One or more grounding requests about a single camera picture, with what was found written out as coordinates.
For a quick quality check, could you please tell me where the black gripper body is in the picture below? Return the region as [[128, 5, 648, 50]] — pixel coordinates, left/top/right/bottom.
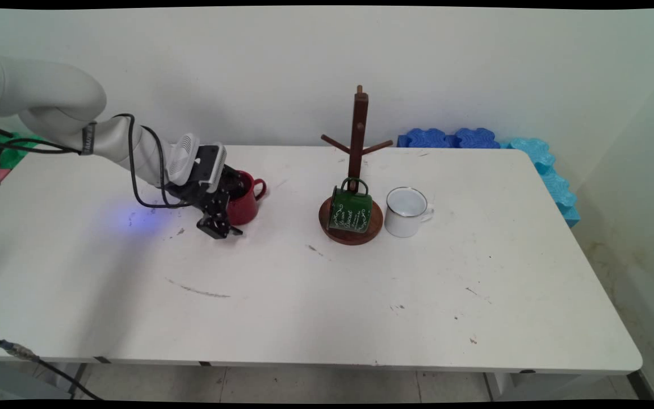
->
[[168, 165, 248, 211]]

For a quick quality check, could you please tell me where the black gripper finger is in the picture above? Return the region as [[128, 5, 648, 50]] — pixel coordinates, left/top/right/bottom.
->
[[196, 190, 244, 240], [229, 170, 251, 201]]

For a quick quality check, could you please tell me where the red enamel mug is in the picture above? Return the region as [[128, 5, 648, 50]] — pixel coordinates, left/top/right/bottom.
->
[[226, 170, 267, 226]]

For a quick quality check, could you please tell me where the green printed mug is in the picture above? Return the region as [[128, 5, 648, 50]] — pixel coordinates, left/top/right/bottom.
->
[[327, 177, 373, 233]]

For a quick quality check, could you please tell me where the brown wooden mug tree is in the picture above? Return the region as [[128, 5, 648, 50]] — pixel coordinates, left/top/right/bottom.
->
[[318, 84, 394, 246]]

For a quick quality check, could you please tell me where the white enamel mug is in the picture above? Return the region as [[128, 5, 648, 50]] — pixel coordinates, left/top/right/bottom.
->
[[385, 186, 434, 238]]

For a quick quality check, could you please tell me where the dark blue foam tile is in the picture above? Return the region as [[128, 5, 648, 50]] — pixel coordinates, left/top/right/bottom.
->
[[397, 127, 456, 148], [454, 127, 501, 149]]

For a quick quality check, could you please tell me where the green foam tile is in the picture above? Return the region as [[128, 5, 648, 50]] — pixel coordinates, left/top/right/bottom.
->
[[0, 132, 44, 170]]

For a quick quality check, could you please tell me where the white table leg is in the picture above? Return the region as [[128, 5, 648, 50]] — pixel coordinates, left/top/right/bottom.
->
[[484, 372, 510, 401], [53, 364, 87, 395]]

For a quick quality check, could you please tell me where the light blue foam tile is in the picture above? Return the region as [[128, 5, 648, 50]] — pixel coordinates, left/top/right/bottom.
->
[[500, 136, 581, 228]]

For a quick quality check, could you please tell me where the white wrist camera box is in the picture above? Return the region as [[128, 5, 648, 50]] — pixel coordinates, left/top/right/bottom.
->
[[166, 133, 228, 193]]

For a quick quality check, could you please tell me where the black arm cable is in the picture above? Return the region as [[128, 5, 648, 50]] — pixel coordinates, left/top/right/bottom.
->
[[0, 113, 194, 210]]

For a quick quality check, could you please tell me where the black arm strap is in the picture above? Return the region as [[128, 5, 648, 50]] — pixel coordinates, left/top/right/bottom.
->
[[79, 122, 98, 156]]

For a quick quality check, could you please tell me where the black cable with blue plug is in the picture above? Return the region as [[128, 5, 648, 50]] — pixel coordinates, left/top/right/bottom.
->
[[0, 329, 104, 401]]

